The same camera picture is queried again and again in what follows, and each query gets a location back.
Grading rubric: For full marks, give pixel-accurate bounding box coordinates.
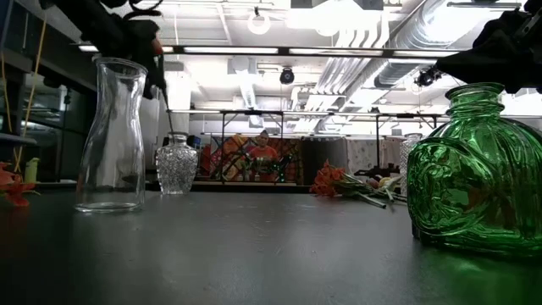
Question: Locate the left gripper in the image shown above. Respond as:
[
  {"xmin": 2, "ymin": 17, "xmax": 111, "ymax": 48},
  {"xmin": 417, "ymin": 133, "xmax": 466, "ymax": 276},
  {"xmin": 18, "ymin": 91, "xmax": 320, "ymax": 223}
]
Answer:
[{"xmin": 105, "ymin": 17, "xmax": 169, "ymax": 101}]

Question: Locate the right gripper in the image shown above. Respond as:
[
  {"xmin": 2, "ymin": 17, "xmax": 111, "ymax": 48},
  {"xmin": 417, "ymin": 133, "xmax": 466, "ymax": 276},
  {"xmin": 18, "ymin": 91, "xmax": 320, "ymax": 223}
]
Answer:
[{"xmin": 435, "ymin": 10, "xmax": 542, "ymax": 95}]

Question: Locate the green glass vase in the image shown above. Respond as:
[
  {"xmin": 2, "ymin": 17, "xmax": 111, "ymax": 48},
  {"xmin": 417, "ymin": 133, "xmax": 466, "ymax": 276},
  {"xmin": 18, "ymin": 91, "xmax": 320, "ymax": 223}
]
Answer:
[{"xmin": 406, "ymin": 82, "xmax": 542, "ymax": 255}]

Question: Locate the slim cut-crystal vase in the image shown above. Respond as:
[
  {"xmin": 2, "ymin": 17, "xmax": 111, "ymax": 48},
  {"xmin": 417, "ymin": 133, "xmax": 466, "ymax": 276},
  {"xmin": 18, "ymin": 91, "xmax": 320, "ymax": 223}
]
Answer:
[{"xmin": 399, "ymin": 132, "xmax": 424, "ymax": 197}]

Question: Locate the orange blossom spray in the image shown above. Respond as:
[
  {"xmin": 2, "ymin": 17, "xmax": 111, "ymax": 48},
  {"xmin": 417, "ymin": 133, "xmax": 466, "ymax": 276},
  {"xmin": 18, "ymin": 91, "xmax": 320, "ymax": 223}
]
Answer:
[
  {"xmin": 308, "ymin": 158, "xmax": 389, "ymax": 209},
  {"xmin": 0, "ymin": 160, "xmax": 41, "ymax": 208}
]

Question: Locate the round cut-crystal vase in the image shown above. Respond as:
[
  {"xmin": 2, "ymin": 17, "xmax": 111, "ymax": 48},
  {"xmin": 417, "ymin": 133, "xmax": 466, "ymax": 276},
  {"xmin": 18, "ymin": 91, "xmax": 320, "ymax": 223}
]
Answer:
[{"xmin": 154, "ymin": 130, "xmax": 199, "ymax": 196}]

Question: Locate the black ceiling spotlight cluster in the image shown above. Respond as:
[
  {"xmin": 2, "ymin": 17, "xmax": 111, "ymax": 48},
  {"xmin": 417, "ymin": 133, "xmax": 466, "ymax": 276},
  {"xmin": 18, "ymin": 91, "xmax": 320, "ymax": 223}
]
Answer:
[{"xmin": 413, "ymin": 65, "xmax": 444, "ymax": 88}]

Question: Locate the smooth clear glass carafe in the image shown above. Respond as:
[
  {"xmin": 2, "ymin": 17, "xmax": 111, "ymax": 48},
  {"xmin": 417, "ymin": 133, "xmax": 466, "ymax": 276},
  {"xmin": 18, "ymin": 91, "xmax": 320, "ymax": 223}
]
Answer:
[{"xmin": 75, "ymin": 57, "xmax": 148, "ymax": 214}]

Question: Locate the dark shelving unit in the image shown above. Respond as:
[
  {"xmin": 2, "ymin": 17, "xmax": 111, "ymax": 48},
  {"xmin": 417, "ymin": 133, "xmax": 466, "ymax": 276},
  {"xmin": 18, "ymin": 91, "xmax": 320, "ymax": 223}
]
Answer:
[{"xmin": 0, "ymin": 0, "xmax": 101, "ymax": 184}]

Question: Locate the colourful patterned tapestry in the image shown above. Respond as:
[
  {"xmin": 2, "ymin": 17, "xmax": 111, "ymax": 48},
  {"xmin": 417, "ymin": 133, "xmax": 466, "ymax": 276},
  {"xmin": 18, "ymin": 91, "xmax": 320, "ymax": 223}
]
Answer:
[{"xmin": 198, "ymin": 134, "xmax": 304, "ymax": 186}]

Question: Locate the person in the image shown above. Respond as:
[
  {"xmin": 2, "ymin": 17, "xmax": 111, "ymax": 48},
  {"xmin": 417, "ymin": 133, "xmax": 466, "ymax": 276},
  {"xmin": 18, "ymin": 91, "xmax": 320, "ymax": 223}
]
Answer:
[{"xmin": 247, "ymin": 129, "xmax": 280, "ymax": 183}]

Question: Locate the yellow-green bottle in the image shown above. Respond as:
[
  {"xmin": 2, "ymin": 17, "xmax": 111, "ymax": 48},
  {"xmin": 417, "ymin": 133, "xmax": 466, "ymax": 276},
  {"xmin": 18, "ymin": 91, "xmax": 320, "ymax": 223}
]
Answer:
[{"xmin": 24, "ymin": 157, "xmax": 41, "ymax": 184}]

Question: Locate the white patterned curtain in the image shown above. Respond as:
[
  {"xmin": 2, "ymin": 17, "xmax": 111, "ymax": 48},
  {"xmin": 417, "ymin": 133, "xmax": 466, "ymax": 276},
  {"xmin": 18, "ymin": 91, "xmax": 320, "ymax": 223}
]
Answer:
[{"xmin": 346, "ymin": 137, "xmax": 403, "ymax": 175}]

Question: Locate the dark grey partition panel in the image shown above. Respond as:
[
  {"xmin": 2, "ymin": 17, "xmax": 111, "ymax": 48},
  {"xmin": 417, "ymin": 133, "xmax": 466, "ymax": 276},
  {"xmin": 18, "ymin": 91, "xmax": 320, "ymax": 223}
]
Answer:
[{"xmin": 302, "ymin": 137, "xmax": 349, "ymax": 186}]

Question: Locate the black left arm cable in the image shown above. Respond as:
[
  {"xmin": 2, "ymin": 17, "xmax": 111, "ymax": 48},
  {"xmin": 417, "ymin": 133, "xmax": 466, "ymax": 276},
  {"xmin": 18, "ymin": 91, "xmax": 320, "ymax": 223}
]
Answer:
[{"xmin": 99, "ymin": 0, "xmax": 165, "ymax": 21}]

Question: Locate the white ring lamp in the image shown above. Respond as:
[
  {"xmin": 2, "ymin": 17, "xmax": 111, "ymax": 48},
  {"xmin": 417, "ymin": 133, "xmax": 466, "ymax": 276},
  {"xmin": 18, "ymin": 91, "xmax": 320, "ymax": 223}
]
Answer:
[{"xmin": 246, "ymin": 12, "xmax": 272, "ymax": 36}]

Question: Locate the yellow cord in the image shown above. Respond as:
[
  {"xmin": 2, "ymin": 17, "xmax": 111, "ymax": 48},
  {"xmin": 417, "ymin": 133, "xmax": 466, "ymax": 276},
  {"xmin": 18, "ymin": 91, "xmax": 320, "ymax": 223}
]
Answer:
[
  {"xmin": 14, "ymin": 16, "xmax": 48, "ymax": 173},
  {"xmin": 0, "ymin": 53, "xmax": 13, "ymax": 133}
]

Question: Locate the black overhead light rail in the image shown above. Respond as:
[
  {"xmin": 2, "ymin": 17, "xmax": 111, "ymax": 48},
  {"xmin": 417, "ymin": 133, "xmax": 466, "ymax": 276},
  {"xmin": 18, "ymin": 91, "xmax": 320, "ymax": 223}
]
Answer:
[{"xmin": 77, "ymin": 43, "xmax": 462, "ymax": 59}]

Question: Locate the black dome ceiling camera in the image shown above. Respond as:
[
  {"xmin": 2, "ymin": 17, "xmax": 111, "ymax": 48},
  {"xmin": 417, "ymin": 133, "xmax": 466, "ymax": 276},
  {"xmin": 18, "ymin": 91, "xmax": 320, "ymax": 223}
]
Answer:
[{"xmin": 279, "ymin": 66, "xmax": 296, "ymax": 86}]

